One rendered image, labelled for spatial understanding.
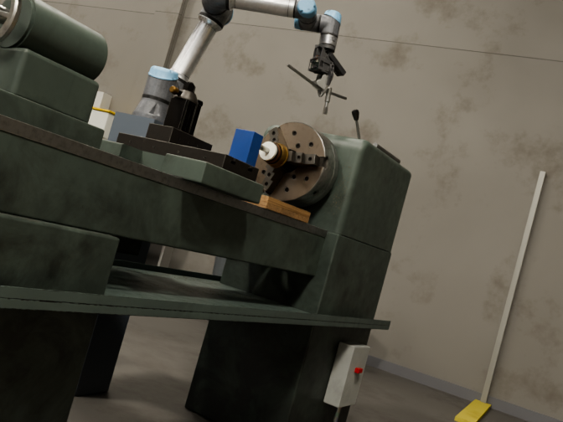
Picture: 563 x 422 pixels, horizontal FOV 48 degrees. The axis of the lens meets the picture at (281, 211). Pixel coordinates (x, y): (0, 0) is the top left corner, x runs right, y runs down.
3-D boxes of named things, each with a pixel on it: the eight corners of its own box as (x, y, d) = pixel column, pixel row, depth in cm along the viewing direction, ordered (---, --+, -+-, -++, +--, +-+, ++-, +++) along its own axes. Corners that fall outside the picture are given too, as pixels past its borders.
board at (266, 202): (229, 203, 250) (232, 193, 250) (307, 223, 232) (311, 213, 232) (182, 187, 225) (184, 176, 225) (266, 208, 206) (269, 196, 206)
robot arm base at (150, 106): (124, 113, 257) (131, 90, 257) (146, 124, 270) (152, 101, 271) (153, 120, 250) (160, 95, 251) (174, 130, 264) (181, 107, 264)
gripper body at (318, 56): (307, 72, 270) (312, 44, 271) (322, 78, 275) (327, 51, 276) (318, 69, 264) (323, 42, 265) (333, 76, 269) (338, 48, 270)
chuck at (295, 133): (253, 192, 262) (281, 120, 261) (317, 216, 245) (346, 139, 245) (241, 187, 254) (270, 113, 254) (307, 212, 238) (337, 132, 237)
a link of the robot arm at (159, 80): (138, 91, 255) (147, 59, 256) (147, 100, 269) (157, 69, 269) (167, 99, 254) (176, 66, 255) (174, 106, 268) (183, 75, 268)
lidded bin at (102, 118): (127, 147, 647) (135, 121, 648) (101, 137, 611) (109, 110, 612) (91, 139, 668) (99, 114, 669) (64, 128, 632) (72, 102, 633)
